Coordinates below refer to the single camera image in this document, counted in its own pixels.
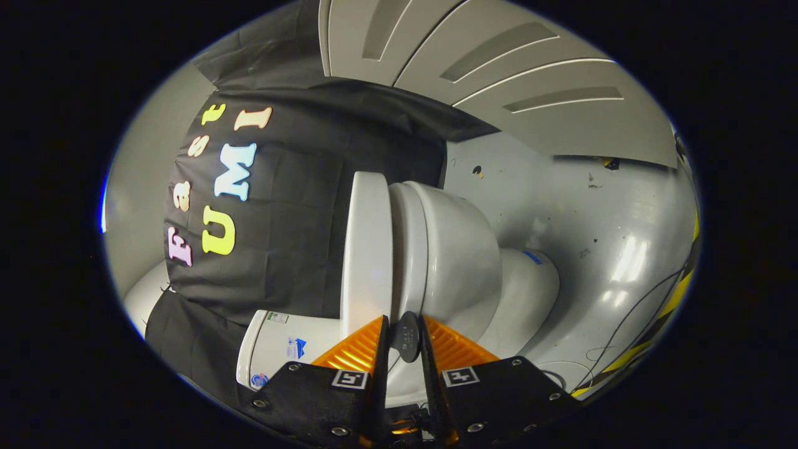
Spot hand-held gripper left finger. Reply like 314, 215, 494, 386
249, 315, 391, 448

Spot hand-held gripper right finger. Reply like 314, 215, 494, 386
418, 315, 584, 447

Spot yellow black striped tape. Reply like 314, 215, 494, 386
570, 212, 701, 400

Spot black backdrop cloth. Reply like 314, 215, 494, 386
145, 0, 499, 406

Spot grey drawer cabinet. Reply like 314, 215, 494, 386
318, 0, 679, 169

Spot thin black floor cables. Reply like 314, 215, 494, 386
541, 267, 686, 393

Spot white ceramic toilet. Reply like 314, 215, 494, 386
236, 181, 560, 407

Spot white toilet lid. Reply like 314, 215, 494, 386
340, 171, 425, 364

